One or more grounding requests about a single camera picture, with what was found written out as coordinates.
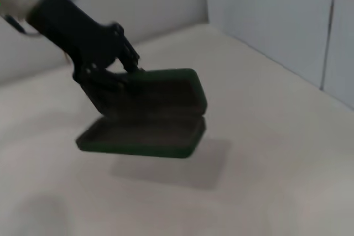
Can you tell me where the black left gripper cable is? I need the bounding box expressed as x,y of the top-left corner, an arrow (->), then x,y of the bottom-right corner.
4,14 -> 42,38

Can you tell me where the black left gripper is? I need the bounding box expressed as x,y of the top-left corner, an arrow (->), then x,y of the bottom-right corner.
25,0 -> 146,118

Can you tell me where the green glasses case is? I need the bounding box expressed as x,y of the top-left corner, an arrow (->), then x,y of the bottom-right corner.
75,67 -> 209,160

